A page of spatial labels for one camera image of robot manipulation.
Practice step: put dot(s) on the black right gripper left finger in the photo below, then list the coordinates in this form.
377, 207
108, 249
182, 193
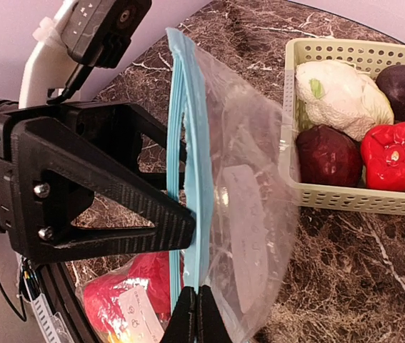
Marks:
182, 325

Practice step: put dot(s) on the large clear zip bag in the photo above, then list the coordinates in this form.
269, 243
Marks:
142, 323

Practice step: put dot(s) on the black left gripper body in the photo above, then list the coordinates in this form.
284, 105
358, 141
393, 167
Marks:
7, 124

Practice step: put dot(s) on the black table front rail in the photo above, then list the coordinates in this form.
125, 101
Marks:
59, 289

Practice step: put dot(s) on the small clear zip bag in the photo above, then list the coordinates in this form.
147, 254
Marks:
223, 150

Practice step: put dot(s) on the white slotted cable duct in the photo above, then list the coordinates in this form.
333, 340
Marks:
46, 320

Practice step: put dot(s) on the white cabbage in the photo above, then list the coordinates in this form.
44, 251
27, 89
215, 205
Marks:
336, 94

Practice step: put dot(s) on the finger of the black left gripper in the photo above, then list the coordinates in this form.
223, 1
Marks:
117, 128
56, 175

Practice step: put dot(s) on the red bell pepper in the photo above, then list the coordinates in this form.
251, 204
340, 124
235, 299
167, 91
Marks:
383, 153

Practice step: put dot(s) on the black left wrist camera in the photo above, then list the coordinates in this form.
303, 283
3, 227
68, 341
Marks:
97, 35

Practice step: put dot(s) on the dark purple fruit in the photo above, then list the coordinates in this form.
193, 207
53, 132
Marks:
328, 157

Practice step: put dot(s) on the pink-red wrinkled fruit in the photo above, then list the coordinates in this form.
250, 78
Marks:
101, 303

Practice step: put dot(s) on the green perforated plastic basket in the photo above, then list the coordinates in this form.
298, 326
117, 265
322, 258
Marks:
370, 57

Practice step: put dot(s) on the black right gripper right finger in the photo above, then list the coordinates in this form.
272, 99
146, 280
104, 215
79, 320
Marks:
210, 325

